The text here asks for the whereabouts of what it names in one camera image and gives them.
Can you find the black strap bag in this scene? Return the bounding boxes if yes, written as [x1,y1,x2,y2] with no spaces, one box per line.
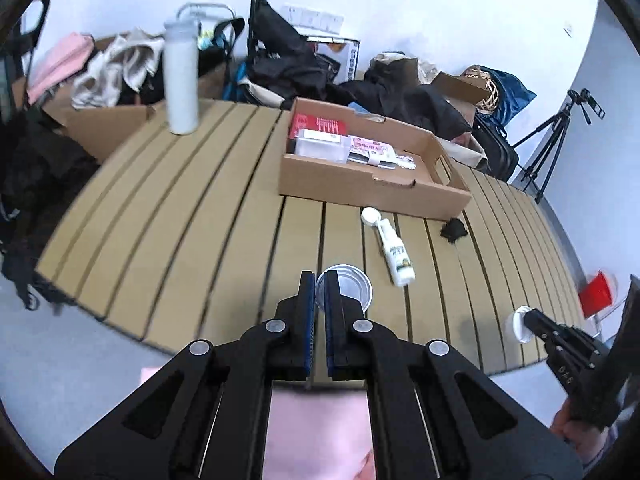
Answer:
[200,17,247,61]

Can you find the brown cardboard box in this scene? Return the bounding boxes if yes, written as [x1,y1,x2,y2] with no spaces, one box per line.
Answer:
[430,72,493,136]

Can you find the person's right hand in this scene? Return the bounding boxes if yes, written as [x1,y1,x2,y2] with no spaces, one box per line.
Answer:
[549,402,621,461]

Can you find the cardboard tray box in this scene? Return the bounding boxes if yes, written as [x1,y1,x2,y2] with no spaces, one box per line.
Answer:
[278,97,473,221]

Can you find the blue bag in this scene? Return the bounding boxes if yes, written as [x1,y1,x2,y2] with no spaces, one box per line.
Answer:
[475,65,537,126]

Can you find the metal tube frame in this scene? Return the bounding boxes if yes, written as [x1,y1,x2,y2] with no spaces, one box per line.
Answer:
[176,2,236,36]

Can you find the beige clothes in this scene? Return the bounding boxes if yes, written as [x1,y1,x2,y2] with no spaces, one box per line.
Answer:
[72,30,166,111]

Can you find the red box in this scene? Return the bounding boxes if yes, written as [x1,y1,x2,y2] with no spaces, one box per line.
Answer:
[287,112,351,153]

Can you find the white thermos bottle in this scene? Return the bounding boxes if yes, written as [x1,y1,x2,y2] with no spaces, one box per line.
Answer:
[164,17,201,136]

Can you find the wicker basket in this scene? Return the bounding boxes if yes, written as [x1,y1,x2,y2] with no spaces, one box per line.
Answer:
[460,67,501,111]

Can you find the black folding trolley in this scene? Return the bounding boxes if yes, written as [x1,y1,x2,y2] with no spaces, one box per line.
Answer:
[245,0,341,108]

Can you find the beige crumpled cloth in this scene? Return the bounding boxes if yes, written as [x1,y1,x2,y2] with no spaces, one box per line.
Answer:
[372,52,436,82]

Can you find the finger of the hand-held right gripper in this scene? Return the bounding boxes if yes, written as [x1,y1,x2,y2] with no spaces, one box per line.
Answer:
[537,332,571,366]
[524,309,576,343]

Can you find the black clothes pile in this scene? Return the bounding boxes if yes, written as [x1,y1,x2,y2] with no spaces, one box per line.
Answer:
[325,57,473,141]

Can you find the clear plastic box white label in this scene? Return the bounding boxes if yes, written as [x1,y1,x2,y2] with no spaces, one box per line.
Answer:
[294,129,352,163]

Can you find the black stroller cart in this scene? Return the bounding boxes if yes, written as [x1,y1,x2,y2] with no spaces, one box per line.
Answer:
[0,0,51,126]

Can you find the pink bag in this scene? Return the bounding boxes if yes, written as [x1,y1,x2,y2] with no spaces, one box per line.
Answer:
[26,32,96,106]

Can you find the red bucket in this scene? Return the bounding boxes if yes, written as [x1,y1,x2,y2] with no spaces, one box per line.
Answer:
[579,270,621,318]

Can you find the black tripod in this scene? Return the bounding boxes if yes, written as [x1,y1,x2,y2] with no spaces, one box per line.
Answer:
[512,105,576,203]

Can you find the white spray bottle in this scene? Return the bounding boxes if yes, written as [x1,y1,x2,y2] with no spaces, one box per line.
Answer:
[361,207,417,288]

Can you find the clear plastic cup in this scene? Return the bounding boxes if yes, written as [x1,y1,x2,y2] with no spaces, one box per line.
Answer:
[316,263,375,311]

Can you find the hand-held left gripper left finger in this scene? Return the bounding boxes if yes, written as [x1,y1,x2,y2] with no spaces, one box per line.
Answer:
[54,270,318,480]

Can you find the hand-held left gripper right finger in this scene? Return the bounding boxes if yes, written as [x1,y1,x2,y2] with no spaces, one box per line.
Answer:
[322,270,584,480]

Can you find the pink printed packet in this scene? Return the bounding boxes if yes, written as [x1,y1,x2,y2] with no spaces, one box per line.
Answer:
[347,135,416,170]

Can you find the printed appliance box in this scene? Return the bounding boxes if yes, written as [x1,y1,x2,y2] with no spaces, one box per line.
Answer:
[305,37,362,86]

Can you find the large open cardboard box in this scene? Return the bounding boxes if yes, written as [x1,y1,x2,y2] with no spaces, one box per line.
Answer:
[42,35,226,163]

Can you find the small black object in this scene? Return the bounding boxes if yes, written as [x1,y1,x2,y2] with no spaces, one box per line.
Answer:
[440,217,468,245]

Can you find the pink puffer jacket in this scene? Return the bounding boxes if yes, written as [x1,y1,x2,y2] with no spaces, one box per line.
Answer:
[140,367,378,480]

